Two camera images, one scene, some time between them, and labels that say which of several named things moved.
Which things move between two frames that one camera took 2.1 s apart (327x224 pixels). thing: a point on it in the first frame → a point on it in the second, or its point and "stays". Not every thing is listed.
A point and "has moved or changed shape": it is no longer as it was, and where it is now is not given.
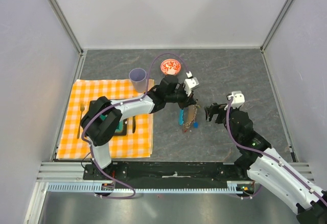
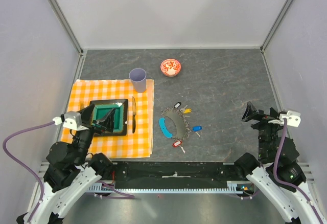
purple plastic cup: [138, 77] stays
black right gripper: [213, 109] → [263, 118]
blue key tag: [195, 125] has moved or changed shape
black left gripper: [188, 101] → [108, 123]
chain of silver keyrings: [187, 126] → [186, 123]
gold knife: [134, 124] stays
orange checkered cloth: [138, 143] stays
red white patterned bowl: [170, 66] stays
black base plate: [165, 175] stays
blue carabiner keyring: [181, 116] → [165, 132]
